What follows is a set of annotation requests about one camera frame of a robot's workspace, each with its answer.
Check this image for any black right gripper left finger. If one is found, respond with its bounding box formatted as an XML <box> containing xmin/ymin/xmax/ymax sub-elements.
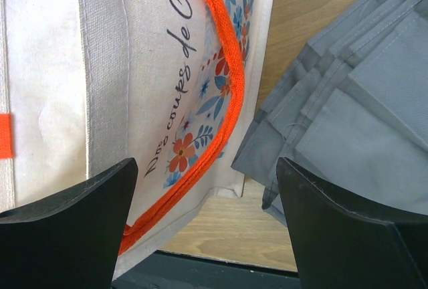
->
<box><xmin>1</xmin><ymin>158</ymin><xmax>138</xmax><ymax>288</ymax></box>

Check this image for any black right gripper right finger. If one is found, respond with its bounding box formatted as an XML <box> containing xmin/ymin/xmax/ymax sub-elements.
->
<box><xmin>276</xmin><ymin>158</ymin><xmax>427</xmax><ymax>288</ymax></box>

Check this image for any beige canvas tote bag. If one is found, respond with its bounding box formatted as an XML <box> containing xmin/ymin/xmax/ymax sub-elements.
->
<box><xmin>1</xmin><ymin>0</ymin><xmax>273</xmax><ymax>280</ymax></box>

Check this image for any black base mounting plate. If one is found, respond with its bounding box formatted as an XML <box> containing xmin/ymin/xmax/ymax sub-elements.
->
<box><xmin>110</xmin><ymin>251</ymin><xmax>302</xmax><ymax>288</ymax></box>

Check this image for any grey pleated skirt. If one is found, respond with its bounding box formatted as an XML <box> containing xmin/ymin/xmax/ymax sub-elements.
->
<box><xmin>232</xmin><ymin>0</ymin><xmax>427</xmax><ymax>222</ymax></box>

